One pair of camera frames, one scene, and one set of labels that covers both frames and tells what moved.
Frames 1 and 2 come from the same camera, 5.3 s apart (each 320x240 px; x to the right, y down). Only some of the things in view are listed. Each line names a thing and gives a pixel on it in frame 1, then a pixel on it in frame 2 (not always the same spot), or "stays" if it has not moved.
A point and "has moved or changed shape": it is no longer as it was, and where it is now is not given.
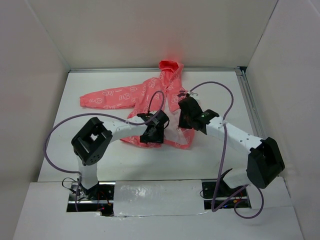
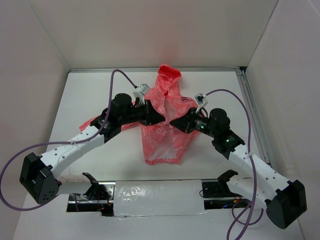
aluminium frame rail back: [242, 69] stays
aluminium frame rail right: [251, 102] stays
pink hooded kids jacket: [160, 93] has moved or changed shape
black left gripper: [158, 138] → [151, 116]
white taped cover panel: [158, 198] stays
